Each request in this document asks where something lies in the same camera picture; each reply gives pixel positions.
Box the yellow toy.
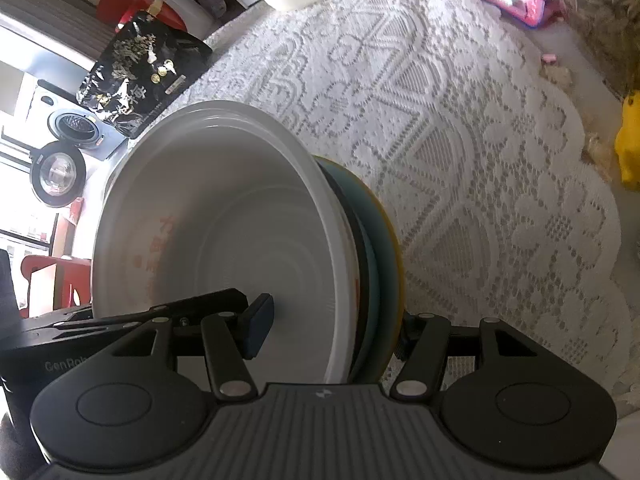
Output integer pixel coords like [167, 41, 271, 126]
[614, 90, 640, 192]

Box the red plastic stool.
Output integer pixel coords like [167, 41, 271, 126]
[20, 198, 91, 318]

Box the blue enamel bowl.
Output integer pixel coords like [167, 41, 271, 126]
[316, 157, 405, 384]

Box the black plum snack bag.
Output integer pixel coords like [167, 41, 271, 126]
[76, 11, 213, 140]

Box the white paper noodle bowl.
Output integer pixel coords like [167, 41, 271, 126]
[91, 101, 359, 385]

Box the white lace tablecloth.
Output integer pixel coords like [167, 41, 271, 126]
[177, 0, 639, 415]

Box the clear glass snack jar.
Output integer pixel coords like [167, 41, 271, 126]
[550, 0, 639, 98]

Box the grey washing machine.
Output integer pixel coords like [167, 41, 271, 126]
[27, 79, 126, 208]

